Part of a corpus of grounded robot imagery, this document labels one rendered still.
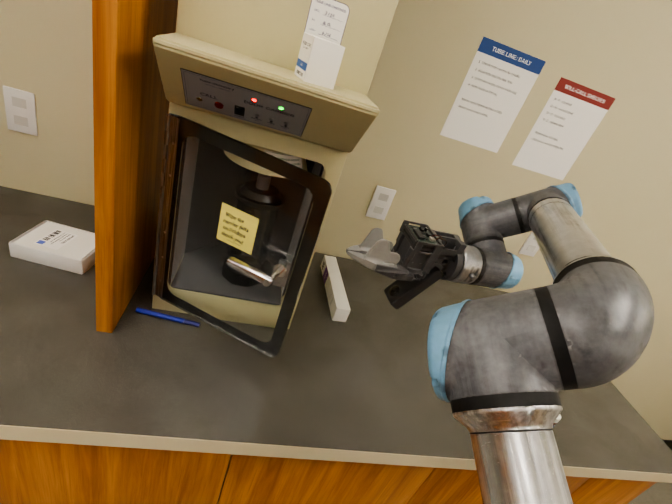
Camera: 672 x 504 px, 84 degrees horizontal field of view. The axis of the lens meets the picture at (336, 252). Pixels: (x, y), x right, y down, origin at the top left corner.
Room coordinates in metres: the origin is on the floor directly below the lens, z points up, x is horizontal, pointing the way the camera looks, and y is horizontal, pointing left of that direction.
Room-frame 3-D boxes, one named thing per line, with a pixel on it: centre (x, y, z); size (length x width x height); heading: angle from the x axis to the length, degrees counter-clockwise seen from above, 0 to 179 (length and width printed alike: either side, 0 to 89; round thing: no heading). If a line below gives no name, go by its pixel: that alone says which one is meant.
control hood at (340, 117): (0.61, 0.18, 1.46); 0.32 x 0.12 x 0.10; 107
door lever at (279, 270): (0.54, 0.12, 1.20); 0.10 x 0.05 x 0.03; 80
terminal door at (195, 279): (0.58, 0.19, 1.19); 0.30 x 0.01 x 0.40; 80
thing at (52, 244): (0.69, 0.62, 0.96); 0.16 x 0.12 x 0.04; 98
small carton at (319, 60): (0.62, 0.12, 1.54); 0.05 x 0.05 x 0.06; 32
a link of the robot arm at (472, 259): (0.66, -0.23, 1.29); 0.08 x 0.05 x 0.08; 24
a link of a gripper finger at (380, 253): (0.57, -0.07, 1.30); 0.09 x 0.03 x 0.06; 114
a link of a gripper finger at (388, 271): (0.58, -0.11, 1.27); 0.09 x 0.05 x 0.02; 114
